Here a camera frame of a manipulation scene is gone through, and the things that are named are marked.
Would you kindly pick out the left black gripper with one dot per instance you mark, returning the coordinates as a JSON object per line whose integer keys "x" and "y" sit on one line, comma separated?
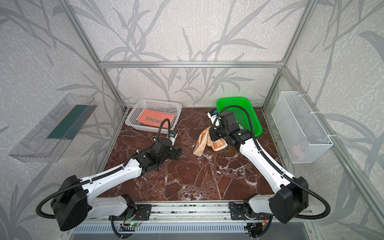
{"x": 173, "y": 153}

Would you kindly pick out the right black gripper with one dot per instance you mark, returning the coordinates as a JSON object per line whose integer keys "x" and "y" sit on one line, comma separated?
{"x": 215, "y": 135}

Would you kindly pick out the cream orange patterned towel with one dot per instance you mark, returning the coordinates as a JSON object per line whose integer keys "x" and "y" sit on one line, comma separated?
{"x": 205, "y": 140}

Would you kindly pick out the pink brown bear towel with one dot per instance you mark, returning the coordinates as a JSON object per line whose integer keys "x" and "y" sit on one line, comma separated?
{"x": 153, "y": 118}

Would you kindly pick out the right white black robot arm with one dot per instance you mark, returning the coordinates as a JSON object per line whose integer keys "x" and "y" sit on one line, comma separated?
{"x": 287, "y": 200}

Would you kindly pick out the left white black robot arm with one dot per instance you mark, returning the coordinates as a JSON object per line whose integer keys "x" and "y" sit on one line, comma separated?
{"x": 80, "y": 200}

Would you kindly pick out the green perforated plastic basket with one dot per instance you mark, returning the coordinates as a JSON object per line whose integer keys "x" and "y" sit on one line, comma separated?
{"x": 240, "y": 115}

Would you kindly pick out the white perforated plastic basket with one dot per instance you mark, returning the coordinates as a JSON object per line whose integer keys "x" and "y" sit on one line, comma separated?
{"x": 155, "y": 105}

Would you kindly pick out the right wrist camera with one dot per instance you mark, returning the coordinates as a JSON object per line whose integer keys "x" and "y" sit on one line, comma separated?
{"x": 213, "y": 115}

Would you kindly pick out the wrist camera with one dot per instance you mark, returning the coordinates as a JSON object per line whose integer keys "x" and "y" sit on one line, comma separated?
{"x": 213, "y": 115}
{"x": 172, "y": 135}

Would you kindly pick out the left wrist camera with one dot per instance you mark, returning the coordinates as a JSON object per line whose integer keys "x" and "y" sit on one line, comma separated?
{"x": 172, "y": 135}

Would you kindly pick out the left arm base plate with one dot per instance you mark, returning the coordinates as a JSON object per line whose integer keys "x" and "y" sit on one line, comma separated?
{"x": 139, "y": 212}

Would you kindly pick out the pink object in wire basket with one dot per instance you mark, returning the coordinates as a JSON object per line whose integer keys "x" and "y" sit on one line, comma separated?
{"x": 298, "y": 151}

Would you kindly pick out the white wire mesh basket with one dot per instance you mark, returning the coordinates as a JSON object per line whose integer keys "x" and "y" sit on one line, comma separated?
{"x": 298, "y": 125}

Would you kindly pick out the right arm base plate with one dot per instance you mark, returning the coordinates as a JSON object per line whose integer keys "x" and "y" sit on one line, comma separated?
{"x": 244, "y": 212}

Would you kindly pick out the aluminium frame rail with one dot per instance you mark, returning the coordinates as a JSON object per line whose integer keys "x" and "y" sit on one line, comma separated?
{"x": 185, "y": 64}

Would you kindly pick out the clear acrylic wall shelf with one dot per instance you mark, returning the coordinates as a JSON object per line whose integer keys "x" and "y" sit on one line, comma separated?
{"x": 50, "y": 138}

